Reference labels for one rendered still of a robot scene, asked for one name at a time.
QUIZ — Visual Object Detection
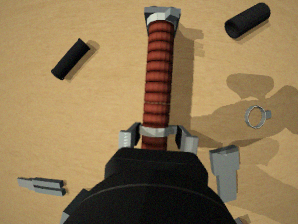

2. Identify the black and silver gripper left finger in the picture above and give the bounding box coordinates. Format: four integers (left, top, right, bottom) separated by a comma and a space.
118, 122, 141, 149

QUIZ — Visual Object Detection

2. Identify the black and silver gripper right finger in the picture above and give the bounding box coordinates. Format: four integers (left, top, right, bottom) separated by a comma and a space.
175, 125, 199, 155

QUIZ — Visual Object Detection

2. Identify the grey metal clamp band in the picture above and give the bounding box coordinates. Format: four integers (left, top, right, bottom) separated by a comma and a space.
244, 106, 272, 129
139, 124, 177, 138
147, 7, 179, 31

